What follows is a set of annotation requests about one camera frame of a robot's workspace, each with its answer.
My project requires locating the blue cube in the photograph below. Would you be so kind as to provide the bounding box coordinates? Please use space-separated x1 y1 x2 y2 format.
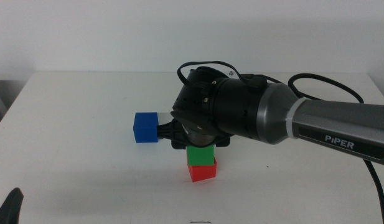
133 112 159 144

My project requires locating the green cube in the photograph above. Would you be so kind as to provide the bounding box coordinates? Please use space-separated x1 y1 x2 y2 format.
185 145 215 167

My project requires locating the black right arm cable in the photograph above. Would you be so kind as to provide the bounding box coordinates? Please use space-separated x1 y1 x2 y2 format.
177 60 384 224

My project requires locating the red cube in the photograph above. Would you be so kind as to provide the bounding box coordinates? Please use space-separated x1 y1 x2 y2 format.
187 157 218 183

